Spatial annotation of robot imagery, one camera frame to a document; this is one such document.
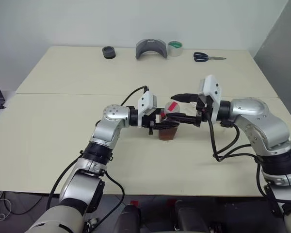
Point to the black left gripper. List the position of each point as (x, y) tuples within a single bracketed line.
[(149, 122)]

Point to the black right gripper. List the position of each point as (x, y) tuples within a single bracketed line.
[(201, 112)]

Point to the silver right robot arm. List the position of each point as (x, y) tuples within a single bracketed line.
[(257, 114)]

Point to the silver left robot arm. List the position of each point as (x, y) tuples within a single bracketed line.
[(111, 114)]

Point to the silver tape roll green core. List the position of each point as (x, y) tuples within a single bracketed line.
[(175, 51)]

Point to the grey curved visor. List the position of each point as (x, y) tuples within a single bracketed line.
[(141, 48)]

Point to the black round cap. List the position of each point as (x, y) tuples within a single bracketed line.
[(109, 54)]

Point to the small red tag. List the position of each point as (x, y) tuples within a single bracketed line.
[(134, 203)]

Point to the dark rounded shape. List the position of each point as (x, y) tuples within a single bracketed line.
[(191, 218), (128, 218)]

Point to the grey partition panel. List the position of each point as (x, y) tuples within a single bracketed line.
[(281, 48)]

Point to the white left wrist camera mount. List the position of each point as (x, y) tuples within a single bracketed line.
[(146, 102)]

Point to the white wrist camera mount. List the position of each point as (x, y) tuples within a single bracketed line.
[(212, 87), (146, 102)]

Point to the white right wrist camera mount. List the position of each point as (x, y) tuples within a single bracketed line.
[(212, 87)]

